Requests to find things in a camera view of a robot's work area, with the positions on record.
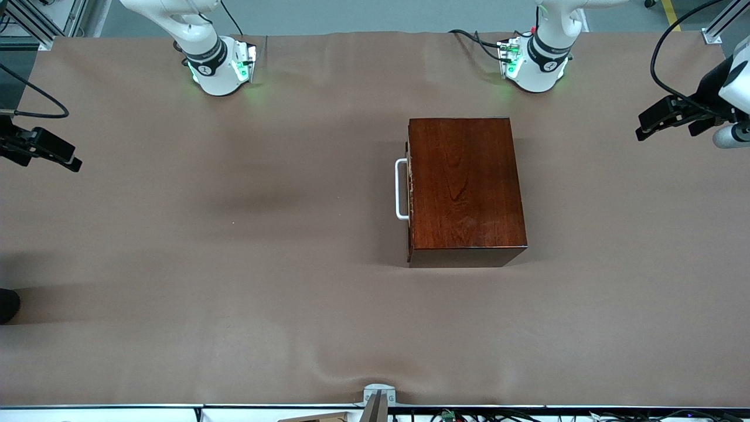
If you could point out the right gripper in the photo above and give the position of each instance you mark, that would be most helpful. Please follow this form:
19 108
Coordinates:
12 145

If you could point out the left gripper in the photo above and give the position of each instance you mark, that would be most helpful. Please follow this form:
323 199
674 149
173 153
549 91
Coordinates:
710 89

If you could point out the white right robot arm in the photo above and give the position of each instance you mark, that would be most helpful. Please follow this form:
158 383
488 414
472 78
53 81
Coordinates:
211 64

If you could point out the black round shoe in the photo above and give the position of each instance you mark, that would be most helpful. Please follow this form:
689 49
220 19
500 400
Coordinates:
7 306

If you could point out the dark brown wooden cabinet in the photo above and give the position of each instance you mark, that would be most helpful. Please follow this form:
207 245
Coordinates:
466 187

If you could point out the brown table cloth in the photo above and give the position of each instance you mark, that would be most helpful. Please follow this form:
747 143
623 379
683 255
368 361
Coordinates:
234 328

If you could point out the tan wooden board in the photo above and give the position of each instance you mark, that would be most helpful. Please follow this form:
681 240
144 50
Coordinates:
322 418

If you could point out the aluminium frame profile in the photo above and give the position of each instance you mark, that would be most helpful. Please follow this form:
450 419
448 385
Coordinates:
35 26
718 29

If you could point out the white table edge rail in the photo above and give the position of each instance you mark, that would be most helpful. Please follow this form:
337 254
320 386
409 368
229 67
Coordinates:
117 415

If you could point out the grey metal clamp bracket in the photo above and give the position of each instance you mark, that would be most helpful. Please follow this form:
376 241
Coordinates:
379 391

